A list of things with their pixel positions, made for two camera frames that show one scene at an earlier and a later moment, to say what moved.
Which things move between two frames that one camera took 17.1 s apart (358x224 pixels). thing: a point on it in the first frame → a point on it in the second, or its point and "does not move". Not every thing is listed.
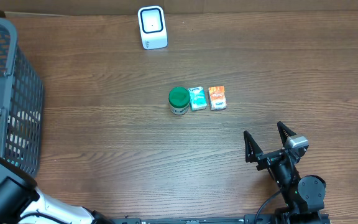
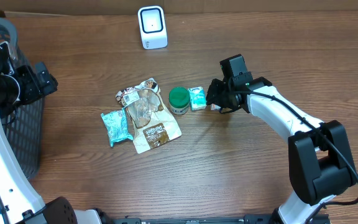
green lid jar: x=179 y=100 does not move
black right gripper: x=253 y=152 → x=214 y=97
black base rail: x=289 y=218 does not move
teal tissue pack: x=197 y=98 does not move
